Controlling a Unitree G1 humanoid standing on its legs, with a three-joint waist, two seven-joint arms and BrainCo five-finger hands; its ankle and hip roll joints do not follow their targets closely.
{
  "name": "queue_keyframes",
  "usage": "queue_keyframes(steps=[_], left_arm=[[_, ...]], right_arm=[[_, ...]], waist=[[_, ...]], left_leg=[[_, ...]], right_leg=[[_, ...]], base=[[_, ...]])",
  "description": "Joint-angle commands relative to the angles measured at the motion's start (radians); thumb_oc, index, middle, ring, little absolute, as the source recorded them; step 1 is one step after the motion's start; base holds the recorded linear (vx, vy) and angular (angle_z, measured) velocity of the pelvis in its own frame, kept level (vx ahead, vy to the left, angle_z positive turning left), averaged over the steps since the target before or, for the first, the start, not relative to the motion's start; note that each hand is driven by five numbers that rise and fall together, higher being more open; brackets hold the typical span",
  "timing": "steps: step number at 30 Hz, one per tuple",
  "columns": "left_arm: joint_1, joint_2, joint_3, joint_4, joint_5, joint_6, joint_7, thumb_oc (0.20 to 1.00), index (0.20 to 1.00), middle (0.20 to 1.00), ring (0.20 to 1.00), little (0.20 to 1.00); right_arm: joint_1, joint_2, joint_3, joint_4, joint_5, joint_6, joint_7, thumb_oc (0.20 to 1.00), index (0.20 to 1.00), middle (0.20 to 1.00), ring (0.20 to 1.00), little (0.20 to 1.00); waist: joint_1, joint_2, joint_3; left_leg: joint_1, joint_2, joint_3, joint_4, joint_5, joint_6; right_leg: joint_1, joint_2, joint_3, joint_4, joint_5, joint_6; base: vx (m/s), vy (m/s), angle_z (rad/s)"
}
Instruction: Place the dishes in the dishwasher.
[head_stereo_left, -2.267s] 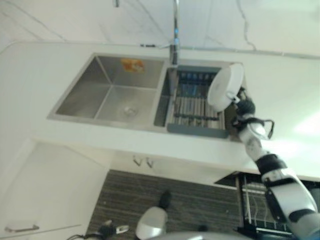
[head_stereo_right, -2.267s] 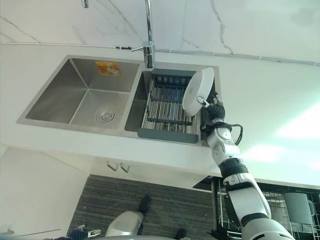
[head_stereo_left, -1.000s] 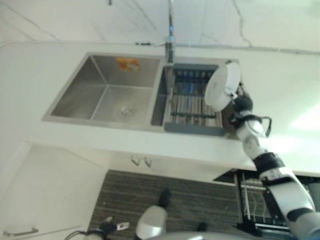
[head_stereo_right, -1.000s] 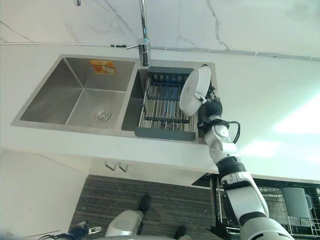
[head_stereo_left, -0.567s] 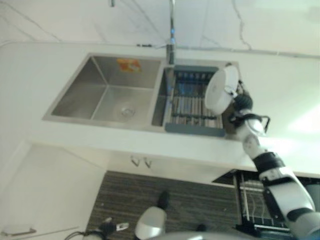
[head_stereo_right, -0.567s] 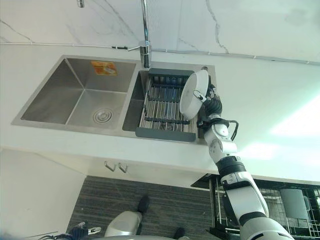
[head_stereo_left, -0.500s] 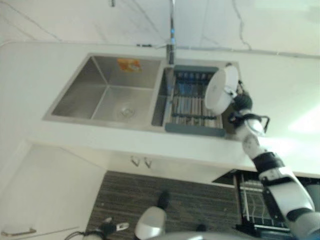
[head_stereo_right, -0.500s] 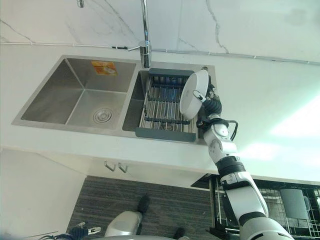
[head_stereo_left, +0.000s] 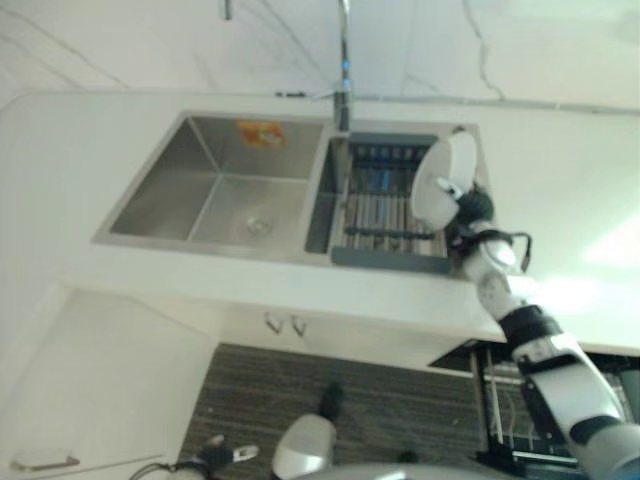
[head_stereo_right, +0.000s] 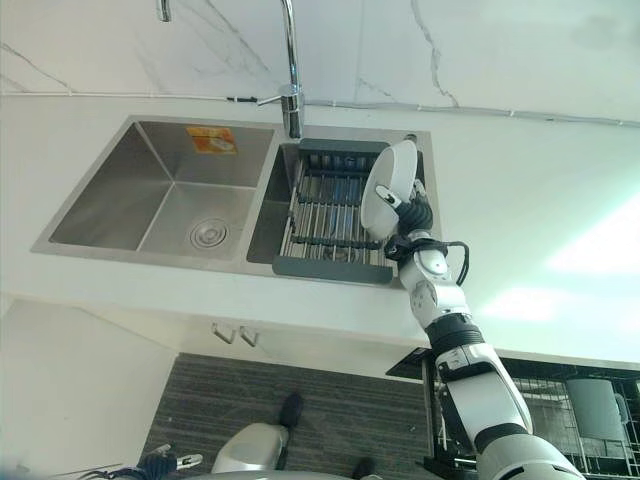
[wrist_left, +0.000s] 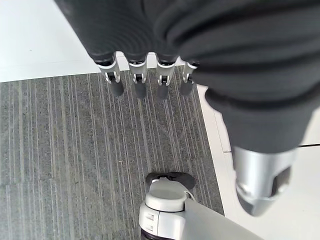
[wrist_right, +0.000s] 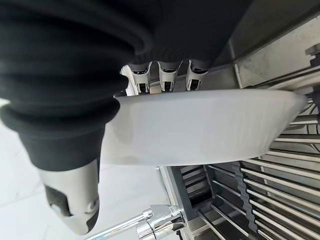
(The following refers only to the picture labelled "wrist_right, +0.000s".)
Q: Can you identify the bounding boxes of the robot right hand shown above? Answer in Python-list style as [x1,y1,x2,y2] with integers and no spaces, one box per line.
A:
[0,0,248,236]

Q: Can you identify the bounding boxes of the white ceramic plate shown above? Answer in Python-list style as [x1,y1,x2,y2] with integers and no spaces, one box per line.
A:
[92,88,308,228]

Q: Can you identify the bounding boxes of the stainless steel dishwasher tub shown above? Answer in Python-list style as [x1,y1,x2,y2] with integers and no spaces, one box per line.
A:
[156,0,320,240]

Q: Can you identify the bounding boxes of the chrome faucet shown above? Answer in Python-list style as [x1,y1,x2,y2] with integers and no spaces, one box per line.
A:
[84,204,187,240]

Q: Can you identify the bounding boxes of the steel wire dish rack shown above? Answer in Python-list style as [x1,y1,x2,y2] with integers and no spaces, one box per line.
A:
[178,96,320,240]

